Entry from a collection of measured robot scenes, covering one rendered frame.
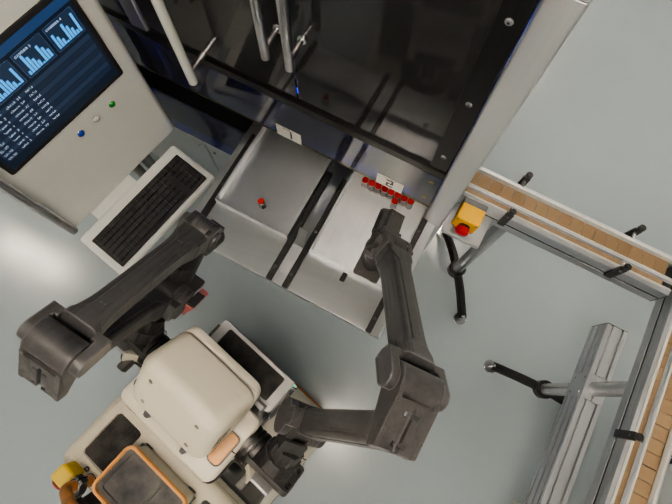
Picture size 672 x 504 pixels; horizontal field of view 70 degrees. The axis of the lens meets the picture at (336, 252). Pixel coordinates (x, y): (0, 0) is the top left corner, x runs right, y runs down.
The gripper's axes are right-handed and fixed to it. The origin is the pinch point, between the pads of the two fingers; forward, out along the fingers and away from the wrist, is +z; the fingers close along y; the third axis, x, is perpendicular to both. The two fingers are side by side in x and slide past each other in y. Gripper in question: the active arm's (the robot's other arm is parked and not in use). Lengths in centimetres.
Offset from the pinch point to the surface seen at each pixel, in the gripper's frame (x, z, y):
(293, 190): 34.3, 20.4, 16.5
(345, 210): 16.3, 20.3, 18.2
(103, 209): 90, 28, -17
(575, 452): -90, 53, -13
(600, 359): -87, 54, 22
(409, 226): -4.1, 20.3, 22.8
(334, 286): 8.0, 20.2, -5.3
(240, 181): 51, 20, 11
